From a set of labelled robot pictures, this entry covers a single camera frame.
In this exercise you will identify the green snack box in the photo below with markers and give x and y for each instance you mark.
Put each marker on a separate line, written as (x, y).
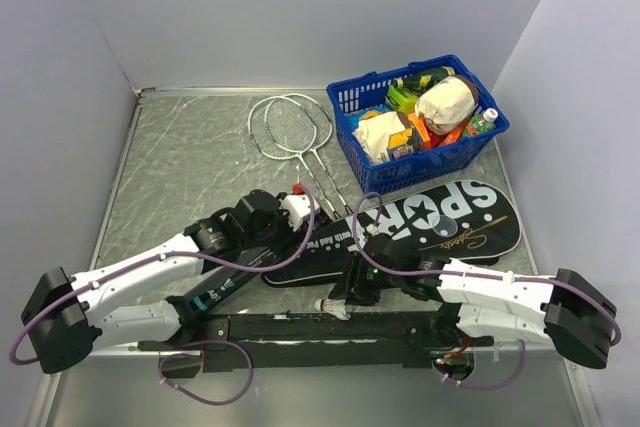
(401, 99)

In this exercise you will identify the blue plastic basket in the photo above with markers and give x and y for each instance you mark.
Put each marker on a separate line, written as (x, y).
(368, 91)

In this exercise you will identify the green plastic bottle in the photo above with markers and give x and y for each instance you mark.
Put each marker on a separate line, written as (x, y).
(481, 123)

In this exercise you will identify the yellow blue snack box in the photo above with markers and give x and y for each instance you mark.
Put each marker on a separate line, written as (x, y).
(401, 144)

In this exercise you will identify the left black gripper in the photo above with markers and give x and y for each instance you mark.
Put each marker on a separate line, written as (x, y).
(287, 245)

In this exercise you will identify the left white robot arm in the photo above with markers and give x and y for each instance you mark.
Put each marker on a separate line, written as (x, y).
(163, 294)

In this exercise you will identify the white badminton racket left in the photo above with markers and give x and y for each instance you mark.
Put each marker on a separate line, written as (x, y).
(258, 135)

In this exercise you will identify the black shuttlecock tube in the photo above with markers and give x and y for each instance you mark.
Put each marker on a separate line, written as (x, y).
(224, 282)

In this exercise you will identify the dark green bottle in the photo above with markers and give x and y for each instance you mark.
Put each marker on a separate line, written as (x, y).
(424, 79)

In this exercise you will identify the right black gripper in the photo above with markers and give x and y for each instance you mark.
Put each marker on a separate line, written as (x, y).
(356, 293)

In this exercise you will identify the white shuttlecock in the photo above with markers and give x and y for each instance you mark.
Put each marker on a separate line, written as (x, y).
(333, 307)

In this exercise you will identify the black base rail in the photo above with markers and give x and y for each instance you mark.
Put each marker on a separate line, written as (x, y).
(409, 339)

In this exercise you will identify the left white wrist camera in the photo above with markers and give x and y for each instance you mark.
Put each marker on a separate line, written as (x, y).
(299, 206)

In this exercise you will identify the beige paper bag roll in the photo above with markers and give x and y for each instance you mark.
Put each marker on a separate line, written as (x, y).
(444, 106)

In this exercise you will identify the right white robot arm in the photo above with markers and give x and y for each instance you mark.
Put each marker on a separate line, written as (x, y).
(564, 310)

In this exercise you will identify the orange snack box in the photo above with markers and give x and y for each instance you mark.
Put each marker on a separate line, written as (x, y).
(429, 140)

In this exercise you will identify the black racket bag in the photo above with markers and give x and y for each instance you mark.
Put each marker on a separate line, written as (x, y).
(468, 220)

